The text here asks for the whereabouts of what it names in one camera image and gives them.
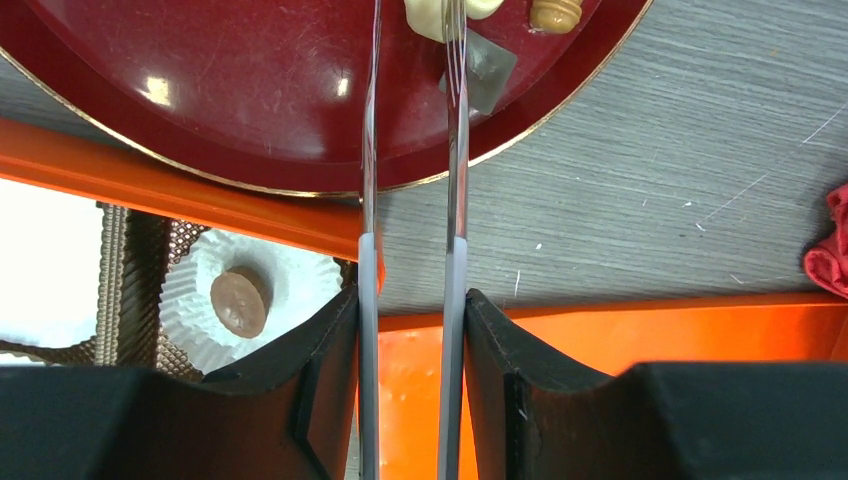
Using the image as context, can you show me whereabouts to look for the white chocolate piece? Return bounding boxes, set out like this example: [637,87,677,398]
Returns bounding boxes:
[404,0,503,44]

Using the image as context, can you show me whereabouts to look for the brown plastic insert tray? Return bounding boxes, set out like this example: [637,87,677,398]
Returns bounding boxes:
[1,205,356,381]

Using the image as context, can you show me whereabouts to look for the caramel ribbed chocolate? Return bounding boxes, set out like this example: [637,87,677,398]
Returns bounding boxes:
[529,0,583,35]

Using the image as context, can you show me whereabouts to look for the orange chocolate box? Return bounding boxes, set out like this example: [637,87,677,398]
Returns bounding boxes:
[0,117,387,386]

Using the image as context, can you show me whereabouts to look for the silver tongs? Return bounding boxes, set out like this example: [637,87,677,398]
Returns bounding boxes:
[358,1,469,479]

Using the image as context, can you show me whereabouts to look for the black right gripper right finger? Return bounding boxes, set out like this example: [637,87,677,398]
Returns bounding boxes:
[464,289,847,479]

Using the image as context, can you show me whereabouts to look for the dark red round tray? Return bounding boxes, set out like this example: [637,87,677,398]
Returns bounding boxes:
[1,1,652,197]

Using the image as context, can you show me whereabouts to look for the white paper cup back right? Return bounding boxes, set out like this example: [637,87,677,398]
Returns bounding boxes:
[159,230,343,374]

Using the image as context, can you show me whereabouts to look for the round milk chocolate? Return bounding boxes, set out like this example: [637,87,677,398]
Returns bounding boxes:
[210,266,273,339]

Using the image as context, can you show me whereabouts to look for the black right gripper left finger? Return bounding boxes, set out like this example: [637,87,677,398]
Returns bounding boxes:
[1,286,359,479]

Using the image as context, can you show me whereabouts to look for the red cloth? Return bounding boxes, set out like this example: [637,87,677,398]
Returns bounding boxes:
[802,185,847,299]

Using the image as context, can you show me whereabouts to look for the orange box lid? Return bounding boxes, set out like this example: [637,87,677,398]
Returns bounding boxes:
[378,293,847,479]

